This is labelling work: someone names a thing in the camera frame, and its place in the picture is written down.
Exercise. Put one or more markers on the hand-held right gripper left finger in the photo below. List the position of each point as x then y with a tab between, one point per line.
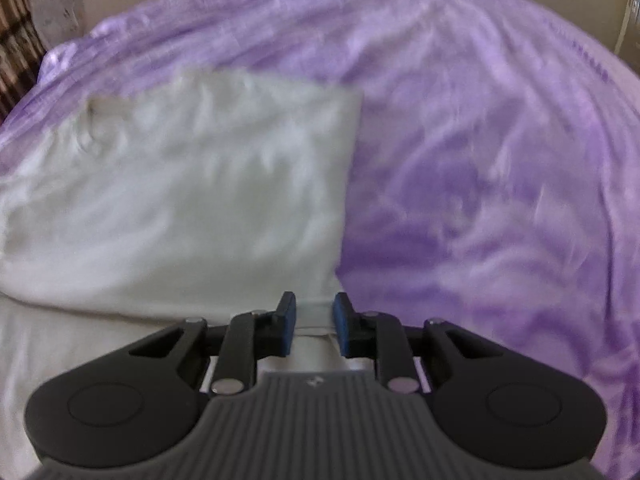
288	327

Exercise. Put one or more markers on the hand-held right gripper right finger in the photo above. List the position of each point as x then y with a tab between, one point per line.
341	327

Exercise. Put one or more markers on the white long-sleeve sweatshirt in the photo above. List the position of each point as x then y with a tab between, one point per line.
200	200

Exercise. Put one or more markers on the purple bed duvet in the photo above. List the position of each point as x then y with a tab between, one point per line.
475	185

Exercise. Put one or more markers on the floral covered standing fan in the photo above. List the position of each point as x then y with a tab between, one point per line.
57	5

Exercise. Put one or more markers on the brown patterned curtain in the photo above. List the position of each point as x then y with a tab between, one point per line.
15	35

